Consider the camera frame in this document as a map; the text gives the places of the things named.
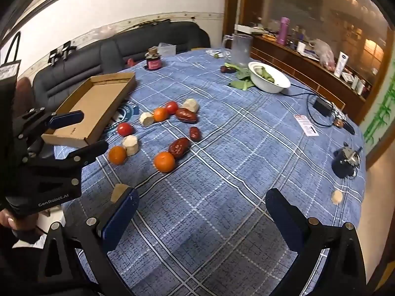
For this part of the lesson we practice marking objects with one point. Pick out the black round device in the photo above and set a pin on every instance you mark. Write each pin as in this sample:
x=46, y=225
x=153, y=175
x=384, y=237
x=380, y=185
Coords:
x=342, y=162

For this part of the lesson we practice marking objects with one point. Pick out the black leather sofa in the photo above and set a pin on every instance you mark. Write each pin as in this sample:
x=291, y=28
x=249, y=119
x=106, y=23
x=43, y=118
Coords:
x=123, y=43

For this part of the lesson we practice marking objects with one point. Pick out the clear glass pitcher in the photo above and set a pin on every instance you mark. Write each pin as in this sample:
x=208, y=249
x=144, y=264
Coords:
x=241, y=49

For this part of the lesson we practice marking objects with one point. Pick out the pale peeled root chunk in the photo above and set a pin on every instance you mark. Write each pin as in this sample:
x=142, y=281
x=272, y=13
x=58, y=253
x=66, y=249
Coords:
x=130, y=144
x=118, y=191
x=190, y=104
x=337, y=196
x=146, y=119

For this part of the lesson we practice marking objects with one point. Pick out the chopped greens in bowl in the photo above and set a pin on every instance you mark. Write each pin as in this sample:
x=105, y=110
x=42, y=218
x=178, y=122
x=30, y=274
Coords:
x=265, y=73

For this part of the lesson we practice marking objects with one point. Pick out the black power adapter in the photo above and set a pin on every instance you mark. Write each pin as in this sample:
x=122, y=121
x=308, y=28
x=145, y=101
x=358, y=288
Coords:
x=322, y=106

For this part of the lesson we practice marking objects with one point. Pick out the blue plaid tablecloth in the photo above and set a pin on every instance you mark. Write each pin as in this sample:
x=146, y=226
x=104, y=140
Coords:
x=231, y=166

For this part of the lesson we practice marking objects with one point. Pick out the orange carrot piece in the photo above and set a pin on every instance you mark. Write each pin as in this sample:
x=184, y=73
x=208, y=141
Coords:
x=160, y=114

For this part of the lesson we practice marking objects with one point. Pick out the clear plastic bag on cabinet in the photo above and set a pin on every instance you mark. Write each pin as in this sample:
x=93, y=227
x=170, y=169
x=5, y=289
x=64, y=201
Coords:
x=324, y=54

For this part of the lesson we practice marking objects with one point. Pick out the orange tangerine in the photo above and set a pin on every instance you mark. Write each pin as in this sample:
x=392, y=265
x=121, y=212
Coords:
x=117, y=155
x=164, y=162

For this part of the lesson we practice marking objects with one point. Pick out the dark jar with red label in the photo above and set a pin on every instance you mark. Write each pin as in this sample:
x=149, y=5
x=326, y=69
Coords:
x=153, y=63

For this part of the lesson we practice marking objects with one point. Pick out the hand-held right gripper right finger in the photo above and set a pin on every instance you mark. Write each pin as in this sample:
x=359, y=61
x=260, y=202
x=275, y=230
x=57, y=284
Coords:
x=287, y=219

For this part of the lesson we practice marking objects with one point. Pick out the red tomato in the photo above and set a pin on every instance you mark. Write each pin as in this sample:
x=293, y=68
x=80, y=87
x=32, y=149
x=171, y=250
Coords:
x=172, y=107
x=125, y=129

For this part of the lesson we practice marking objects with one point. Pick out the white bowl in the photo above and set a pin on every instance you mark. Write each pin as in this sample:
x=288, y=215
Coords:
x=273, y=85

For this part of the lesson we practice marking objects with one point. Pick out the white paper tag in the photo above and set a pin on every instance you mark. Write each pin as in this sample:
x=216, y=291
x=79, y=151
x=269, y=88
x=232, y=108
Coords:
x=306, y=125

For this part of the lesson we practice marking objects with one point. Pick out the dried red date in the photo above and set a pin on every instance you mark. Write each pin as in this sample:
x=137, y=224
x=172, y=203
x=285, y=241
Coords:
x=195, y=133
x=186, y=115
x=179, y=147

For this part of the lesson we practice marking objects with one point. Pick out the person's left hand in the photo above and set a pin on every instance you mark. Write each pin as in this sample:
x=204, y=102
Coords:
x=9, y=221

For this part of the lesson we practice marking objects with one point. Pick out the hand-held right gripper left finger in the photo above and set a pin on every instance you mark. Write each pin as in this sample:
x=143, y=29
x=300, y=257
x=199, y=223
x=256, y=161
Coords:
x=121, y=219

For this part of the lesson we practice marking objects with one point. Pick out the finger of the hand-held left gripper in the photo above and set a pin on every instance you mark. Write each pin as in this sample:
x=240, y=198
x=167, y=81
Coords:
x=89, y=152
x=66, y=119

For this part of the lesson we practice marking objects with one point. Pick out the small dark red dates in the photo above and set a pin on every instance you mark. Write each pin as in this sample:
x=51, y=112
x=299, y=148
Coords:
x=226, y=69

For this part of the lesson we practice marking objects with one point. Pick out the purple bottle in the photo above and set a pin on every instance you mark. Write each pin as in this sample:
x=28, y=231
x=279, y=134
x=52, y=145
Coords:
x=283, y=30

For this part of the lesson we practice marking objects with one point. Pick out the green leafy vegetables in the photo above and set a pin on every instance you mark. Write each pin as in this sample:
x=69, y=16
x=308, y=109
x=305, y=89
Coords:
x=243, y=78

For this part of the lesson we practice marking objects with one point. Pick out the translucent plastic bag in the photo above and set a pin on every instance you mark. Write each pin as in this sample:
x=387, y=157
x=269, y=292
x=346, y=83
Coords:
x=166, y=50

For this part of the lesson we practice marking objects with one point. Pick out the black wall clips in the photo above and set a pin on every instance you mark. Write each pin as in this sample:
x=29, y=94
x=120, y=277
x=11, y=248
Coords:
x=62, y=52

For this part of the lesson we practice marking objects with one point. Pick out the green bamboo wall decal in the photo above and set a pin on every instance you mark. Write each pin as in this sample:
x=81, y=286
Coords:
x=381, y=114

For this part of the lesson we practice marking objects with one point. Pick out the wooden cabinet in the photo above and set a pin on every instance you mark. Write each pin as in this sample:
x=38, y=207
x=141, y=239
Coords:
x=296, y=63

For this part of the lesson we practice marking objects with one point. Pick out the shallow cardboard tray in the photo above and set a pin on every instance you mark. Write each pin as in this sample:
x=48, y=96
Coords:
x=92, y=98

